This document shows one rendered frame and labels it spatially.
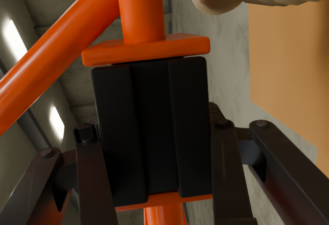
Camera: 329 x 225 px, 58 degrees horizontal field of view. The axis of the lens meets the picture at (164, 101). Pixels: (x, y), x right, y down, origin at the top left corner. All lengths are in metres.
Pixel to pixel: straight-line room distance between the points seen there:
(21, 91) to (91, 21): 0.05
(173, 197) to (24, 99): 0.10
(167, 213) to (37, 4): 10.92
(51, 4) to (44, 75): 10.78
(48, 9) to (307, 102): 10.89
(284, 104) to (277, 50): 0.05
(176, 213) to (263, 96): 0.21
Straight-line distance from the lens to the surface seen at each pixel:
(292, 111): 0.30
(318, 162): 1.38
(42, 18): 11.30
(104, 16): 0.17
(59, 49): 0.17
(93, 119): 0.18
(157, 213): 0.18
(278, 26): 0.31
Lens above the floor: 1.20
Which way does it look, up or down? 3 degrees down
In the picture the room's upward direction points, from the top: 97 degrees counter-clockwise
